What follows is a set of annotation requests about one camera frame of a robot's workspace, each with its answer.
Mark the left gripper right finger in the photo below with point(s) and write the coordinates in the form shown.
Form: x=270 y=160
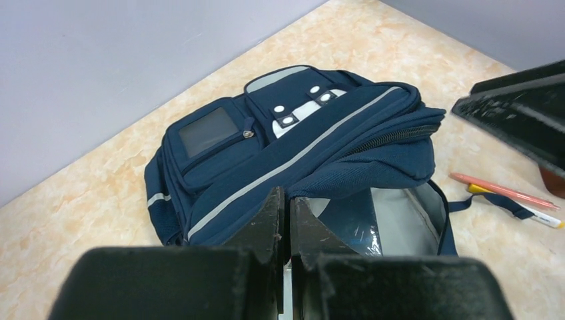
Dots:
x=331 y=281

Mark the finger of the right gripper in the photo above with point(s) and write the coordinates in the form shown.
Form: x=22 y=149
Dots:
x=525 y=110

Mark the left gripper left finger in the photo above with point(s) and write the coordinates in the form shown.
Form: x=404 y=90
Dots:
x=239 y=279

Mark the navy blue student backpack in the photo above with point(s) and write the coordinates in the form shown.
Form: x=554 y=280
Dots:
x=319 y=136

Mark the brown leather pouch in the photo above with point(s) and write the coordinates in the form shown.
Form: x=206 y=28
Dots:
x=553 y=183

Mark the white yellow marker pen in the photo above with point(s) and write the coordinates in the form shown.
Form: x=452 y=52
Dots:
x=518 y=210

